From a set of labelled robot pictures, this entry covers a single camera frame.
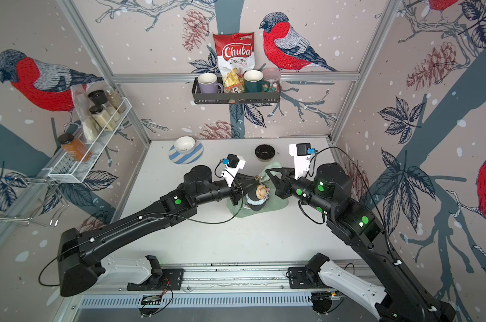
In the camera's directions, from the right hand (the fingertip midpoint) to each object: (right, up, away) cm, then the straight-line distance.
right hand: (266, 168), depth 57 cm
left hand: (-2, -4, +5) cm, 7 cm away
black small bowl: (+4, +5, +54) cm, 55 cm away
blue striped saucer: (-45, +2, +56) cm, 72 cm away
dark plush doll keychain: (-3, -10, +8) cm, 14 cm away
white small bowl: (-43, +10, +59) cm, 74 cm away
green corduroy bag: (+4, -13, +15) cm, 20 cm away
